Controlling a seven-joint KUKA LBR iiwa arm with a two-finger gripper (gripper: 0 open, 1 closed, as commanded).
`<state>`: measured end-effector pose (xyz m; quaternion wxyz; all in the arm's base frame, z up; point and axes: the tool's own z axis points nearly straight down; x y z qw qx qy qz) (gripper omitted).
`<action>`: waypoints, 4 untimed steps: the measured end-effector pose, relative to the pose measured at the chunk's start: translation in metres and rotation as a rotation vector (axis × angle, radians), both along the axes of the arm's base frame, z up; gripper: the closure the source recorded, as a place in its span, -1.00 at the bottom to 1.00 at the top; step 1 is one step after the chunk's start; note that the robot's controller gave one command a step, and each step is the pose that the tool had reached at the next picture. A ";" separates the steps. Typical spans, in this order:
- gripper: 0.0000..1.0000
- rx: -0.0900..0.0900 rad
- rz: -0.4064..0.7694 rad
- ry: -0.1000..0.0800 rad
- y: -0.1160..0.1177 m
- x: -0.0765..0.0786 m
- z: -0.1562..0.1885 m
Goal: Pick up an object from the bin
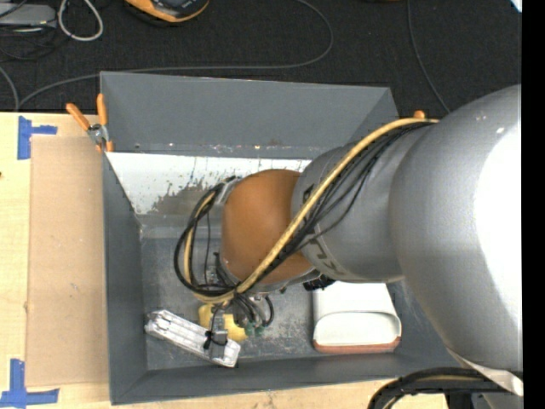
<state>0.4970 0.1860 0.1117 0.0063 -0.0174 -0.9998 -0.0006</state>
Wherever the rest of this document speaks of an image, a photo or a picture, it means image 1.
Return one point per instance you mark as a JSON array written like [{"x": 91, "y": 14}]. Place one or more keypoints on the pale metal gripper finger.
[
  {"x": 219, "y": 322},
  {"x": 219, "y": 337}
]

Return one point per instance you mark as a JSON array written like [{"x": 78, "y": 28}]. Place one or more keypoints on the yellow sponge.
[{"x": 237, "y": 330}]

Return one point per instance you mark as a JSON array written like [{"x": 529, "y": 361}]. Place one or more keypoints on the white box with red-brown edge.
[{"x": 355, "y": 322}]

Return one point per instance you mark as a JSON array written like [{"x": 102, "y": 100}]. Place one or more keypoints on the brown cardboard board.
[{"x": 64, "y": 262}]

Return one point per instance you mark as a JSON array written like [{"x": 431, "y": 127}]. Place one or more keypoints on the grey metal bin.
[{"x": 238, "y": 113}]

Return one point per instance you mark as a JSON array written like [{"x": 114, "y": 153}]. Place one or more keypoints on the black cylinder on white bracket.
[{"x": 317, "y": 283}]

